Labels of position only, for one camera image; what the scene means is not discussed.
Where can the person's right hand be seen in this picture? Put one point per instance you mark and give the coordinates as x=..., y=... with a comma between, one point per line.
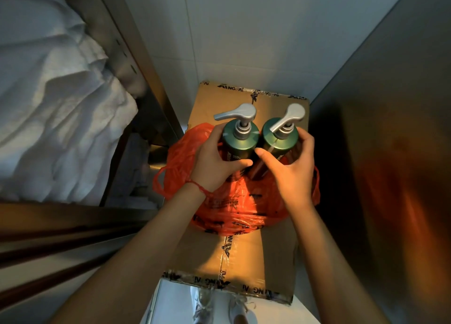
x=294, y=179

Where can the person's left hand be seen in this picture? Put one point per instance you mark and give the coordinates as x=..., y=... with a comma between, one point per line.
x=208, y=165

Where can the person's left thumb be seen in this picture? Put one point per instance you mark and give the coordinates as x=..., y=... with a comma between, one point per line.
x=241, y=164

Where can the person's right thumb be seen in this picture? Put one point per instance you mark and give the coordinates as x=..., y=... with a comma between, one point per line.
x=266, y=158

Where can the green pump bottle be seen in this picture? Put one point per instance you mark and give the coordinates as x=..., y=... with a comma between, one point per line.
x=278, y=142
x=239, y=144

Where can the person's left forearm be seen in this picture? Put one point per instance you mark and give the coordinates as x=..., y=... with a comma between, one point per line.
x=141, y=260

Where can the person's right forearm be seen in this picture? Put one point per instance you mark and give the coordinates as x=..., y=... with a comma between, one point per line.
x=327, y=263

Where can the orange plastic bag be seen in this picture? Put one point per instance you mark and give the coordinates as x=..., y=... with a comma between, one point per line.
x=239, y=207

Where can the taped cardboard box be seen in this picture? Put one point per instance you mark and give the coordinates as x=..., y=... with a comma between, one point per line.
x=246, y=260

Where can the stainless steel cabinet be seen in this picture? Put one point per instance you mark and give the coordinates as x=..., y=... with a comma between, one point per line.
x=387, y=122

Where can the white sneaker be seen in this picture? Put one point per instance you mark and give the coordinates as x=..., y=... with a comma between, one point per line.
x=202, y=306
x=241, y=309

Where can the metal shelf rack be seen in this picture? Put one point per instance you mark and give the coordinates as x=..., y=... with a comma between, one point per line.
x=119, y=27

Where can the pile of white towels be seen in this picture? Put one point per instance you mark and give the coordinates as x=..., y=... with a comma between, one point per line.
x=53, y=105

